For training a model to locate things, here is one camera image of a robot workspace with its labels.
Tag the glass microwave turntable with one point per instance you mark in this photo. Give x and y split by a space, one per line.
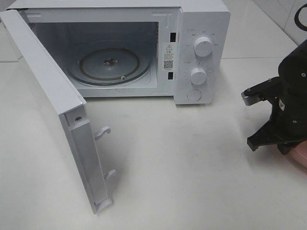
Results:
108 66

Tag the upper white power knob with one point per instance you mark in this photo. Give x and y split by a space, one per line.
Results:
203 46

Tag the white microwave oven body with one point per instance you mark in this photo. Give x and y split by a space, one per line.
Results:
164 29

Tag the round white door button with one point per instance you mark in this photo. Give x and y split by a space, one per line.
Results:
194 95

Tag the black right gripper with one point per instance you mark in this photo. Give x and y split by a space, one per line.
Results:
290 87

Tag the white microwave door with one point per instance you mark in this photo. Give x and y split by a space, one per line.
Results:
61 106

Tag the pink round plate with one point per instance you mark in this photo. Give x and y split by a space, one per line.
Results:
298 154

